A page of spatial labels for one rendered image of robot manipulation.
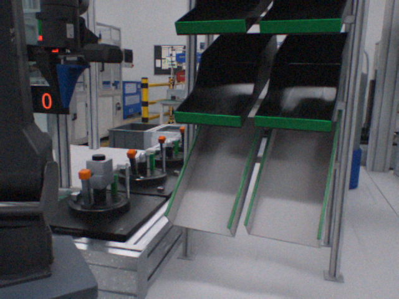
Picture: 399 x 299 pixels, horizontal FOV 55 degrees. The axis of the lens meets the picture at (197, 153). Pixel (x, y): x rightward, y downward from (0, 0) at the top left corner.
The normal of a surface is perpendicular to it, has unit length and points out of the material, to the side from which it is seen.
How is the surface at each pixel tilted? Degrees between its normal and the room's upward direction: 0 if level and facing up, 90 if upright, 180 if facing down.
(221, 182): 45
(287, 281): 0
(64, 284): 0
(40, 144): 60
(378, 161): 90
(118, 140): 90
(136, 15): 90
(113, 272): 90
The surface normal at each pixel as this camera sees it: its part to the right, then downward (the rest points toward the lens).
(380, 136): -0.25, 0.19
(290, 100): -0.15, -0.81
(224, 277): 0.02, -0.98
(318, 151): -0.28, -0.56
